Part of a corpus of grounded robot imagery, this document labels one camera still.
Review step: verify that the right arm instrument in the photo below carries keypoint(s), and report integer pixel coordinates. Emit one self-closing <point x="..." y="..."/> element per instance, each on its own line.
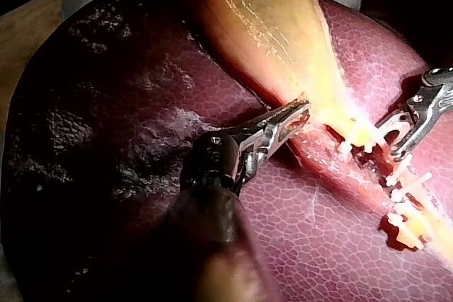
<point x="437" y="93"/>

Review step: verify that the dark red liver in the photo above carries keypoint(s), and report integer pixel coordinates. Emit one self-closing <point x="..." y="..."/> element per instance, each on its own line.
<point x="141" y="111"/>

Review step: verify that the left arm instrument jaw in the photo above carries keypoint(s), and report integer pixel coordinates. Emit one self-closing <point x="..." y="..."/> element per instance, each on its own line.
<point x="295" y="126"/>
<point x="288" y="111"/>

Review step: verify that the dark left arm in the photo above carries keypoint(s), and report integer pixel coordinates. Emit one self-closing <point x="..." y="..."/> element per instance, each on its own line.
<point x="207" y="245"/>

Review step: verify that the left arm instrument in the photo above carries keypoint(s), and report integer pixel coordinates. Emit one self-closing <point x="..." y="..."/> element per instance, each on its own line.
<point x="216" y="160"/>

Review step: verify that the white clip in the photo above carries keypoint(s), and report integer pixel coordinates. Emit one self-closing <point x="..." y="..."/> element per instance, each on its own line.
<point x="370" y="146"/>
<point x="395" y="220"/>
<point x="398" y="173"/>
<point x="414" y="184"/>
<point x="388" y="132"/>
<point x="410" y="242"/>
<point x="348" y="145"/>

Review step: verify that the gallbladder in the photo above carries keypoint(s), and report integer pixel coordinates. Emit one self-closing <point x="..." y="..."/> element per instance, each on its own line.
<point x="255" y="26"/>

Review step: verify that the right arm instrument jaw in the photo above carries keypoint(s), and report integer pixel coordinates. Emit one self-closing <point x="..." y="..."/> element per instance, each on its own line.
<point x="417" y="139"/>
<point x="394" y="123"/>

